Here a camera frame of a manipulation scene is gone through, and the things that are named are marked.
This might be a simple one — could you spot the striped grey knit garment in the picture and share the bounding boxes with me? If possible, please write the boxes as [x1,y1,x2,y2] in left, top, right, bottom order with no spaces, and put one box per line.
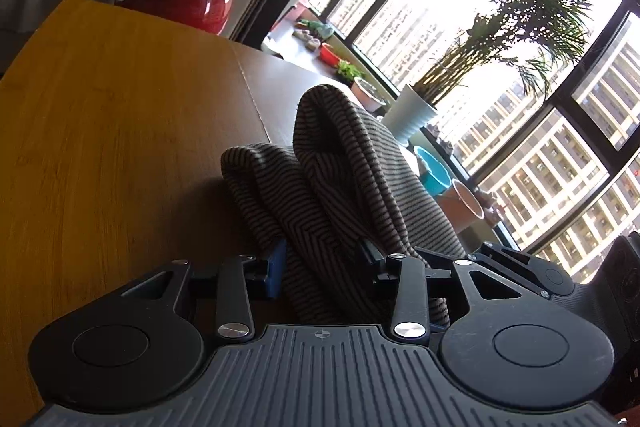
[221,86,465,324]

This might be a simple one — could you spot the pink plastic bucket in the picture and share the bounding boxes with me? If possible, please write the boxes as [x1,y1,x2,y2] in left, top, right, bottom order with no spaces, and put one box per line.
[436,179,485,233]

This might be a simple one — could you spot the teal plastic basin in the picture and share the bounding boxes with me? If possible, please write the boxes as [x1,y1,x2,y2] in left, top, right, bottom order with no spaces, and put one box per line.
[413,146,451,196]

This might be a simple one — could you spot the white ribbed plant pot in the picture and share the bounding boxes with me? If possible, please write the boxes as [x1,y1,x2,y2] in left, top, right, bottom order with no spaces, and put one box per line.
[382,86,436,145]

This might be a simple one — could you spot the potted bamboo palm plant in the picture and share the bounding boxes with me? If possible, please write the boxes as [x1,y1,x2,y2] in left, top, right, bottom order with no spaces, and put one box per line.
[412,0,612,108]

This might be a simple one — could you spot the green leafy vegetables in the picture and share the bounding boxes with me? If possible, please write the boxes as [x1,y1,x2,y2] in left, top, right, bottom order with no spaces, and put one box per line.
[335,60,364,87]

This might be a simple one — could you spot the red basin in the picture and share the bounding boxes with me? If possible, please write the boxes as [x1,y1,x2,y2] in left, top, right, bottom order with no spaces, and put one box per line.
[319,42,342,69]

